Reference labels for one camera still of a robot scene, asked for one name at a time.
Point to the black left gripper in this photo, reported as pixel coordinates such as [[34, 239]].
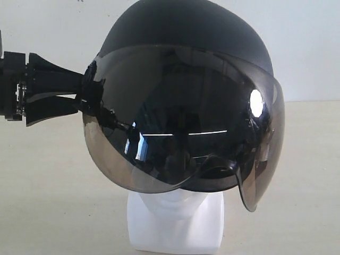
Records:
[[44, 78]]

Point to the black helmet with tinted visor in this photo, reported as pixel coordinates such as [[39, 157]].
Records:
[[182, 95]]

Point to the white mannequin head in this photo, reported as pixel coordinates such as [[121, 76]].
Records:
[[176, 222]]

